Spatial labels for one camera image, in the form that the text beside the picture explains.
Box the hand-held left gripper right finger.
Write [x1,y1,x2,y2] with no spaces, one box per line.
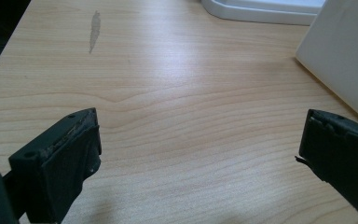
[295,108,358,224]

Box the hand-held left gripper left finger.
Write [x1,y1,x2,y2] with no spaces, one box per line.
[7,107,103,224]

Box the white box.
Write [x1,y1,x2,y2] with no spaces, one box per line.
[295,0,358,129]

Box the white tray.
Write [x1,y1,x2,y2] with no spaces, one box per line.
[200,0,327,26]

